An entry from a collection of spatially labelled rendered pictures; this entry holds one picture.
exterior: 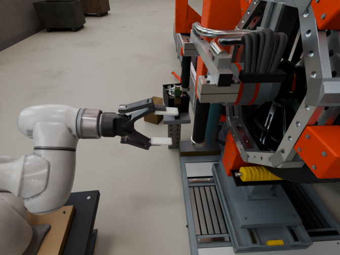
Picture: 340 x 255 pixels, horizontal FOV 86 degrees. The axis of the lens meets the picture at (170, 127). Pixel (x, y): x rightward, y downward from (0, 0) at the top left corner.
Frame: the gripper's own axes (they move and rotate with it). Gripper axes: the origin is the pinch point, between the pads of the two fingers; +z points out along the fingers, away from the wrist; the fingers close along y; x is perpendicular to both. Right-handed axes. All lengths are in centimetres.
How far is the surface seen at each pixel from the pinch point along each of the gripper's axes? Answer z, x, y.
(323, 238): 89, 17, 58
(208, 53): 7.5, -5.0, -22.0
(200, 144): 8.2, 7.5, -0.8
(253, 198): 51, 0, 47
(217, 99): 8.7, 7.0, -15.9
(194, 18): 56, -244, 16
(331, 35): 28.8, 4.5, -31.6
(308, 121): 26.3, 15.0, -17.3
